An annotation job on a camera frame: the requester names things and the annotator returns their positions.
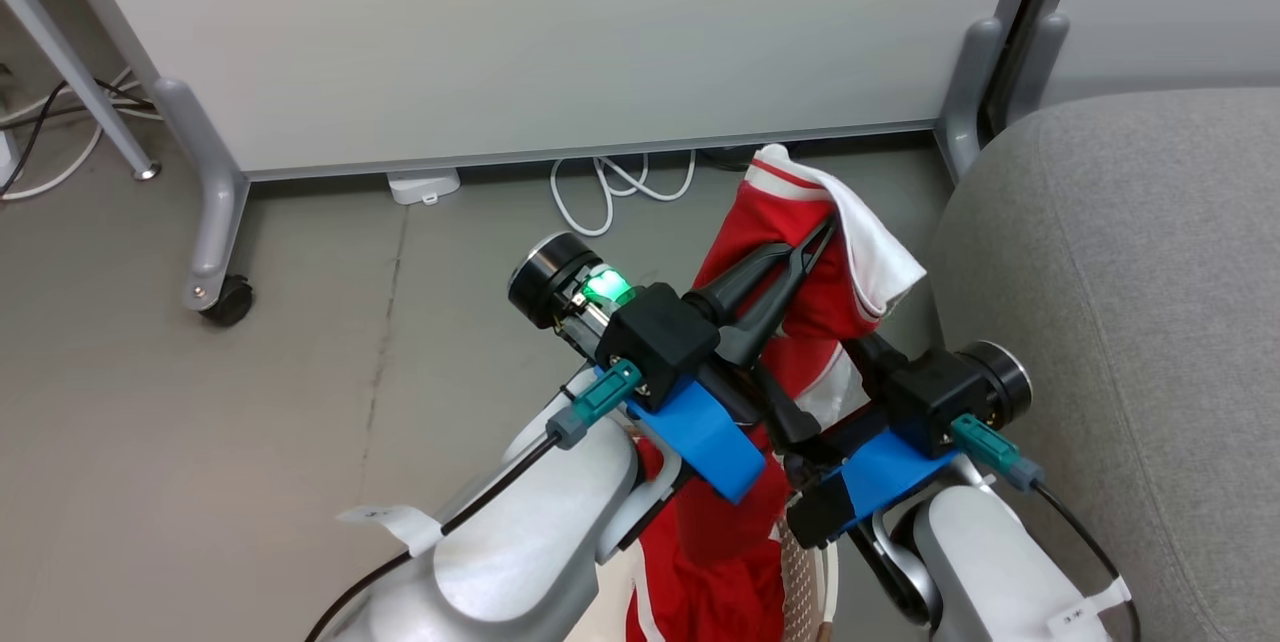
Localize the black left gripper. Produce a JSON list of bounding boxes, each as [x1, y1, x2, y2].
[[508, 215, 839, 370]]

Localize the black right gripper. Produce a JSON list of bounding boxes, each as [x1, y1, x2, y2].
[[748, 340, 1034, 489]]

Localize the red and white garment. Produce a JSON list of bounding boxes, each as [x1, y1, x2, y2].
[[625, 144, 928, 642]]

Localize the beige perforated laundry basket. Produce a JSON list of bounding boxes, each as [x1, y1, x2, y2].
[[778, 522, 841, 642]]

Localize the grey fabric sofa seat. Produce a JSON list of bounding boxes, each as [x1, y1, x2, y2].
[[925, 87, 1280, 642]]

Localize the white partition panel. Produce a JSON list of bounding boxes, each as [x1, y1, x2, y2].
[[65, 0, 1031, 173]]

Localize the white power adapter box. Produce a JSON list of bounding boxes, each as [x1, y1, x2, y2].
[[386, 168, 462, 206]]

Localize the light grey partition panel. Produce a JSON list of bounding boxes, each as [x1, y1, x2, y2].
[[1040, 0, 1280, 108]]

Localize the black caster wheel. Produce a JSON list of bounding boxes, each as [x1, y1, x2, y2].
[[200, 274, 255, 327]]

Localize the grey partition leg with caster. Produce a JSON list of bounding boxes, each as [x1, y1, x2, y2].
[[150, 77, 251, 313]]

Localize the grey metal table leg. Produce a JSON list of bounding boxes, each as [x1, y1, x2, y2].
[[0, 0, 163, 181]]

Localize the blue left camera mount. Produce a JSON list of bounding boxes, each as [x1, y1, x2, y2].
[[595, 367, 769, 505]]

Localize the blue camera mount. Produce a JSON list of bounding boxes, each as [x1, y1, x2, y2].
[[595, 367, 769, 505], [838, 427, 961, 528]]

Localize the blue right camera mount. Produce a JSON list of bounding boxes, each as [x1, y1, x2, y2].
[[838, 427, 961, 528]]

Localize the teal left cable connector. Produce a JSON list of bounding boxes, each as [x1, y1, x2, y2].
[[545, 359, 643, 451]]

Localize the teal cable connector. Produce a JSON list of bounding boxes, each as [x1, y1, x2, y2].
[[545, 359, 643, 451], [950, 414, 1046, 493]]

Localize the white coiled cable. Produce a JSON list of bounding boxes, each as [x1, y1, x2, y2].
[[549, 150, 697, 238]]

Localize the teal right cable connector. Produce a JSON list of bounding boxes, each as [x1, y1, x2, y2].
[[950, 414, 1046, 493]]

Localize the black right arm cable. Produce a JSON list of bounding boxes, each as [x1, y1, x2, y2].
[[1030, 482, 1143, 642]]

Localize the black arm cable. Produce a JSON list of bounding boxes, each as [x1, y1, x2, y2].
[[303, 432, 561, 642], [1030, 482, 1143, 642]]

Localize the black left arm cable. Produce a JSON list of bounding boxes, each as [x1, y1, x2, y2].
[[303, 432, 561, 642]]

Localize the white paper cable tag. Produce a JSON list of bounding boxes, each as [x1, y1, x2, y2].
[[1045, 577, 1133, 641], [337, 504, 443, 558]]

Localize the white floor cable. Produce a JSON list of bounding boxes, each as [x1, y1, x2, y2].
[[0, 67, 161, 203]]

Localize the black floor cables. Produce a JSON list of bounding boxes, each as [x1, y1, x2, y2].
[[0, 72, 161, 198]]

